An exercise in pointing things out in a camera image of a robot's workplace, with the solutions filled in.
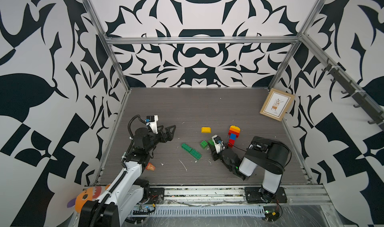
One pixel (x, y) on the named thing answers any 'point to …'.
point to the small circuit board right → (271, 213)
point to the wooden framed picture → (276, 104)
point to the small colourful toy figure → (150, 167)
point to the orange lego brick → (235, 130)
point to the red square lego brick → (231, 142)
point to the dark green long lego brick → (186, 147)
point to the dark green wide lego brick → (195, 153)
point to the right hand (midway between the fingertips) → (210, 140)
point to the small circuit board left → (143, 209)
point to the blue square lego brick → (232, 136)
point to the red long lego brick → (236, 133)
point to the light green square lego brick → (211, 142)
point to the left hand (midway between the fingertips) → (167, 124)
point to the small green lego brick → (203, 144)
